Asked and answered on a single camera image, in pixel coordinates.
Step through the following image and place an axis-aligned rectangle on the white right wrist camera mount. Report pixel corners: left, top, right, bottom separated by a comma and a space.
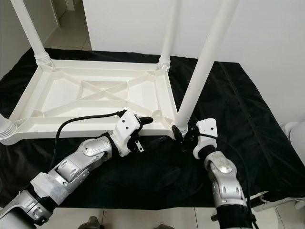
193, 118, 218, 159

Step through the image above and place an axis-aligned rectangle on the black table cloth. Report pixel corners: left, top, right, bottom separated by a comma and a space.
0, 47, 305, 210

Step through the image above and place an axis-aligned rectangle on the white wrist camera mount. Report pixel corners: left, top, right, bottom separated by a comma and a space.
114, 110, 146, 157
193, 118, 218, 159

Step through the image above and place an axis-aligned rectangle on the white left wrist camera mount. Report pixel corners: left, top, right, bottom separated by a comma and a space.
114, 110, 146, 157

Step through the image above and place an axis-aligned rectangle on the white rounded object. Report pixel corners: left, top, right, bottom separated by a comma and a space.
284, 122, 305, 144

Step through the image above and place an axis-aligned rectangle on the white metal frame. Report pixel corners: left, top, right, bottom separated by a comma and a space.
250, 191, 305, 210

